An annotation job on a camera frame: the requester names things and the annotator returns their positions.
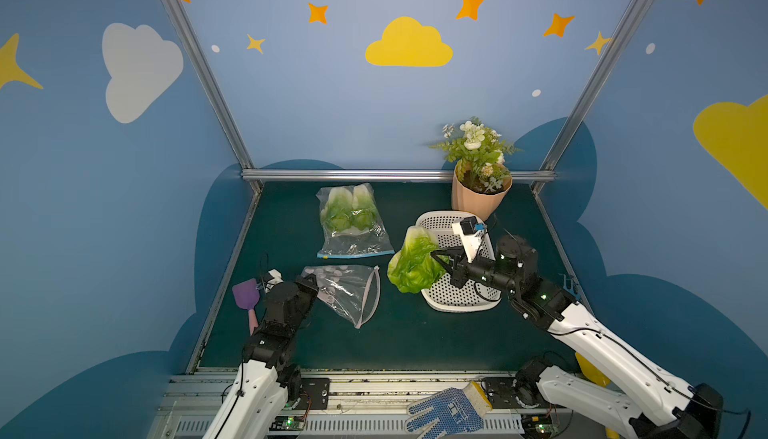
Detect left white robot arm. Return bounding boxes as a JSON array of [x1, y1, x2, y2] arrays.
[[205, 274, 319, 438]]

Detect pink-zip dotted zip-top bag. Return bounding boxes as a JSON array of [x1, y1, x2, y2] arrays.
[[302, 265, 381, 329]]

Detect blue dotted work glove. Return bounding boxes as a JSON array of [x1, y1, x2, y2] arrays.
[[405, 381, 492, 439]]

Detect blue garden fork wooden handle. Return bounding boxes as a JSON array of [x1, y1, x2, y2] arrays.
[[562, 274, 581, 301]]

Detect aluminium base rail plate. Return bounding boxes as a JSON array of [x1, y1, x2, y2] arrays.
[[146, 369, 655, 439]]

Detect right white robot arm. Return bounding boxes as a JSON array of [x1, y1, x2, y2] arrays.
[[431, 235, 728, 438]]

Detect yellow plastic shovel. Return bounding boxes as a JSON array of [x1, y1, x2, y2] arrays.
[[575, 352, 621, 439]]

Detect potted artificial flower plant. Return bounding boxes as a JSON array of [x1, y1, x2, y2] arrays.
[[431, 116, 519, 221]]

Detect green chinese cabbage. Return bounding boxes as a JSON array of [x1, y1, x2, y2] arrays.
[[387, 226, 446, 294]]

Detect blue-zip bag with cabbages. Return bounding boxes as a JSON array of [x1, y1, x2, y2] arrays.
[[316, 183, 394, 259]]

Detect white perforated plastic basket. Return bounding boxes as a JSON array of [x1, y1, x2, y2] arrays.
[[415, 210, 503, 314]]

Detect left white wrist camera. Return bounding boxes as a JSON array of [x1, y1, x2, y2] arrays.
[[260, 269, 283, 293]]

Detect aluminium frame back rail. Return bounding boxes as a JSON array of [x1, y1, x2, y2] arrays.
[[241, 168, 557, 184]]

